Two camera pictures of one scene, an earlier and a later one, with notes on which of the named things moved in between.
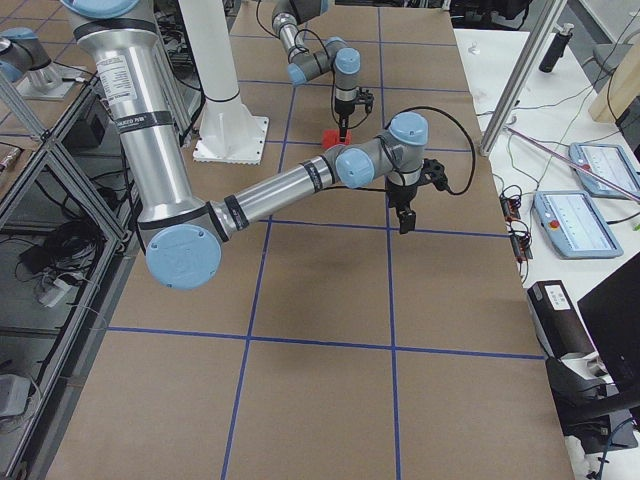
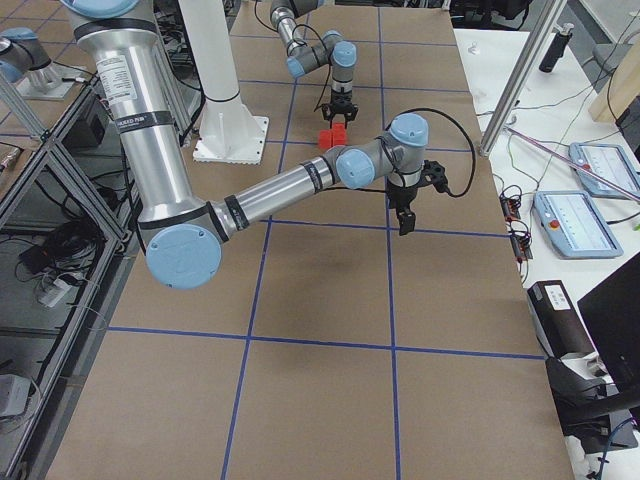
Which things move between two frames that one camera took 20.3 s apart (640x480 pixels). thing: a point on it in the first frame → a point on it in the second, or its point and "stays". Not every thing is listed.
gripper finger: x=342 y=122 → x=328 y=111
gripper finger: x=404 y=222 stays
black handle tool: x=556 y=48 stays
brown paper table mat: x=329 y=345 stays
